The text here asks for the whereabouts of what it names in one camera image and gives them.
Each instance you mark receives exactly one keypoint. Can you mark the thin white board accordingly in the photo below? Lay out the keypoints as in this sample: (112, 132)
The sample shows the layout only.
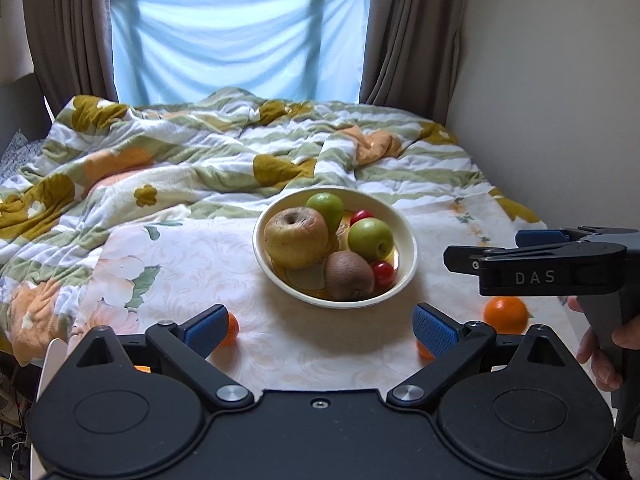
(48, 107)

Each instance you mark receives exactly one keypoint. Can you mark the cream floral tablecloth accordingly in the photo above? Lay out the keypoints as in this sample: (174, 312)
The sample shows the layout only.
(310, 350)

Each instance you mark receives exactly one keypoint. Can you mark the medium orange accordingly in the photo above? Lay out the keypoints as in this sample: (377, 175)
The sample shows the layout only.
(505, 316)

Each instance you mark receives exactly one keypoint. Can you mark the person's right hand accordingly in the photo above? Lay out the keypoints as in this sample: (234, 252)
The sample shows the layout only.
(597, 367)

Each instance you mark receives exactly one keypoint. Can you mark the green apple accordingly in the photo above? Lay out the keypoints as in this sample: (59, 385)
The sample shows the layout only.
(325, 207)
(370, 239)

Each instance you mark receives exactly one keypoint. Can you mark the red cherry tomato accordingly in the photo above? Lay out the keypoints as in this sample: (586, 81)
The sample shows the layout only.
(362, 216)
(384, 272)

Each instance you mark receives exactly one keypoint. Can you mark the large wrinkled yellow apple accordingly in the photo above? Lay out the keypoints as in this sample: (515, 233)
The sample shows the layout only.
(295, 237)

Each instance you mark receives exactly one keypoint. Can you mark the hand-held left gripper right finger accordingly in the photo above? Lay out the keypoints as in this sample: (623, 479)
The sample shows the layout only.
(435, 330)

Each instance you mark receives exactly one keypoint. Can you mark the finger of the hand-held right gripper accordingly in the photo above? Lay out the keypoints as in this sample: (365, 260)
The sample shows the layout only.
(460, 259)
(540, 237)

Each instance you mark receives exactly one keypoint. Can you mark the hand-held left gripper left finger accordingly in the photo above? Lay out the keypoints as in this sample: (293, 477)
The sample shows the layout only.
(207, 332)

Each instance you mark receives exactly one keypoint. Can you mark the floral striped quilt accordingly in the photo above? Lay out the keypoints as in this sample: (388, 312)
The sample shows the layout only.
(175, 160)

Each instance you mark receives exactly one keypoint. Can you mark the patterned grey pillow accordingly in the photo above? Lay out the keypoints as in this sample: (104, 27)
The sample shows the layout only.
(17, 155)

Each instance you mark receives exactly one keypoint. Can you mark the light blue window cloth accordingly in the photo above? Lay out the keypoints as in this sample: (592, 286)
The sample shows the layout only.
(240, 45)

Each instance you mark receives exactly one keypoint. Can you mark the brown kiwi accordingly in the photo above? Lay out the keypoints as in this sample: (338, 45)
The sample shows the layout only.
(348, 276)

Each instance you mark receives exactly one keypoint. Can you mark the grey-brown curtain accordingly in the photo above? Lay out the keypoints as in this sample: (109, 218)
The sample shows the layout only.
(70, 25)
(415, 35)

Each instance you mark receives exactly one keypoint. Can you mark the large orange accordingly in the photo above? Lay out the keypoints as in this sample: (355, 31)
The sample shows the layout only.
(142, 369)

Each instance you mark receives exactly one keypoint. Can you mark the white plastic panel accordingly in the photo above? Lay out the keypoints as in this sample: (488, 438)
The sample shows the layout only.
(52, 367)

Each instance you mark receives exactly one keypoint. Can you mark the grey headboard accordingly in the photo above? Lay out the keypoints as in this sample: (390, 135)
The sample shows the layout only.
(20, 105)

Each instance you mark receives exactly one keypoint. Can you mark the cream bowl with yellow inside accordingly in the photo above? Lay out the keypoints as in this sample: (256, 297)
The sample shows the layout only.
(300, 292)

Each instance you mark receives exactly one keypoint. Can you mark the small tangerine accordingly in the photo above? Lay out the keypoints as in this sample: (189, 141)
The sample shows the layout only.
(231, 330)
(424, 351)

